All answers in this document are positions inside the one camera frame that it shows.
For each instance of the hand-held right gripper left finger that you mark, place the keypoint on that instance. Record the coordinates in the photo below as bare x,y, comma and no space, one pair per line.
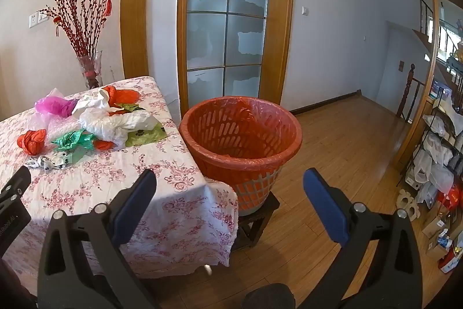
135,202

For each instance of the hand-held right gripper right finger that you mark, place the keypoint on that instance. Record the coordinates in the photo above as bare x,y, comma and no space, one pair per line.
325,202

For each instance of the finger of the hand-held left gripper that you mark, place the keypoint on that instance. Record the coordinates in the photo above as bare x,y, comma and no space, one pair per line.
16,186

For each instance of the white basket with orange liner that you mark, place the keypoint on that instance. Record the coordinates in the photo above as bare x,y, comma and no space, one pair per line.
217,157

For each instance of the white paper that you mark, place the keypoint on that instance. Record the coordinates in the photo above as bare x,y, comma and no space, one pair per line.
90,102

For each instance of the black white crumpled wrapper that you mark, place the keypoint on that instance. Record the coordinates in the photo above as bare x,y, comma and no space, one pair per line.
43,162

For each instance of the small orange plastic bag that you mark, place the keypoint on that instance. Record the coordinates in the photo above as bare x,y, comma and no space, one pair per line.
32,141

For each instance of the floral pink white tablecloth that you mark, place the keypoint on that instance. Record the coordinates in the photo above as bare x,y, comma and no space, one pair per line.
90,182

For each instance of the light green printed bag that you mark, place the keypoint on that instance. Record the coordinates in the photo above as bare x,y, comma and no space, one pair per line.
146,137

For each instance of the clear plastic bag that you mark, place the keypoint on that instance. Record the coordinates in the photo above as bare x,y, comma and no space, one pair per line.
54,128

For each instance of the green plastic bag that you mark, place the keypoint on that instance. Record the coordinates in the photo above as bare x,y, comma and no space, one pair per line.
72,139

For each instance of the dark wooden stool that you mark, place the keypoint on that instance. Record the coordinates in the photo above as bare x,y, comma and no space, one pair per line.
253,229

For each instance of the white plastic bag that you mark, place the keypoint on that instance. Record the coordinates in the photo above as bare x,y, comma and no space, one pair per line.
108,124

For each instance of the white cardboard cutout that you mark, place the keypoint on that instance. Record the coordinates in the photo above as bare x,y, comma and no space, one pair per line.
408,204

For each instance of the pink plastic bag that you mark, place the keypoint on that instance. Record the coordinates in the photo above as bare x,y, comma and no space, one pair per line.
54,105

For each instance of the dark green wrapper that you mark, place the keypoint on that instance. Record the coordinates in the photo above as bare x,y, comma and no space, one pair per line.
134,108

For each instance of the large orange plastic bag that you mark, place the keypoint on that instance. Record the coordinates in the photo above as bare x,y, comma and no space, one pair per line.
121,95

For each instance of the brown cardboard box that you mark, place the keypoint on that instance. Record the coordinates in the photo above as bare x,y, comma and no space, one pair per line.
436,225

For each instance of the black metal shelf rack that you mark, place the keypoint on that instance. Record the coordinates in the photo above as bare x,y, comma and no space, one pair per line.
439,164

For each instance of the red shopping bag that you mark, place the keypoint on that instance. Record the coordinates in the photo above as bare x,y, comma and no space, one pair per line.
454,200

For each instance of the clear glass vase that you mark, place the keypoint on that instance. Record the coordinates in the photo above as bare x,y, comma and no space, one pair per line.
92,72

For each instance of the wooden stair railing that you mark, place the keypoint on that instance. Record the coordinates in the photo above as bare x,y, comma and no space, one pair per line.
410,91

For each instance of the small red lantern ornament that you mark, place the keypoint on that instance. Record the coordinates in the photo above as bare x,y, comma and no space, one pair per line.
57,21

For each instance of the frosted glass wooden door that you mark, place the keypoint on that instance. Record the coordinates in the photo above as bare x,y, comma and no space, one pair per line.
209,41

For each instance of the red berry branches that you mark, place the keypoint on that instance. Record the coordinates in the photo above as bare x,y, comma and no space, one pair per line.
81,19

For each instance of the red hanging tassel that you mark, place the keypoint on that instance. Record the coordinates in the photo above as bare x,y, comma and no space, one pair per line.
108,6

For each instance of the wooden partition frame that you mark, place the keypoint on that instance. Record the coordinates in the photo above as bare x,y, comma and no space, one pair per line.
419,84

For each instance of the brown wall plate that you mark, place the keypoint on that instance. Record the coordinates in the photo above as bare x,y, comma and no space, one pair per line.
401,65

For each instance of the white light switch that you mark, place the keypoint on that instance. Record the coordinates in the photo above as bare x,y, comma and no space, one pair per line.
306,10

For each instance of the wooden wall trim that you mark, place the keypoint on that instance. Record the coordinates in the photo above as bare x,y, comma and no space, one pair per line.
135,5

